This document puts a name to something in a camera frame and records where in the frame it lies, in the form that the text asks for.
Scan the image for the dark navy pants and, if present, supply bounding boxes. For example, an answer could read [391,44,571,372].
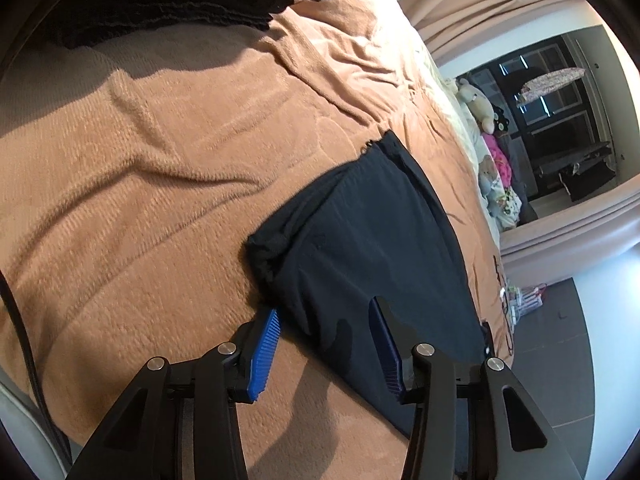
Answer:
[245,132,491,434]

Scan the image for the white storage rack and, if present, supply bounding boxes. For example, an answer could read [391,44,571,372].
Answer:
[506,284,547,323]

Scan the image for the small grey plush bear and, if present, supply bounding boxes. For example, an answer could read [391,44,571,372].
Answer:
[478,155,506,210]

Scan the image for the pink plush toy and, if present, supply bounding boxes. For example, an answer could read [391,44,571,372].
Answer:
[482,133,512,188]

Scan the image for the orange brown bed blanket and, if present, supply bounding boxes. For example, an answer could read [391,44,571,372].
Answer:
[0,0,516,480]

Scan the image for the white bed sheet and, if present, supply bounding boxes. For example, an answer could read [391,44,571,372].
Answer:
[430,64,501,247]

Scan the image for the black plush toy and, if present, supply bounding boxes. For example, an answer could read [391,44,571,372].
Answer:
[492,105,510,136]

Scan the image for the beige teddy bear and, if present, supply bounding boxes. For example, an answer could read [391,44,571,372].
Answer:
[457,78,496,134]

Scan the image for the dark tv bench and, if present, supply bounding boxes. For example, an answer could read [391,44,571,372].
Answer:
[533,142,616,203]

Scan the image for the floral ironing board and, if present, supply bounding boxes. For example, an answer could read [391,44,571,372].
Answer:
[518,67,586,106]

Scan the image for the pink beige curtain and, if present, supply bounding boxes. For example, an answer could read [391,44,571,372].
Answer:
[399,0,639,286]

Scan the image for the black belt strap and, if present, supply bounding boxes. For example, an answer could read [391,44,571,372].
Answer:
[479,318,497,361]

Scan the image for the black cable on bed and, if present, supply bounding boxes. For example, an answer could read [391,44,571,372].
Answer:
[491,253,516,354]

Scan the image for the black cable at left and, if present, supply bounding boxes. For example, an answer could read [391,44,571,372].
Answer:
[0,268,74,461]

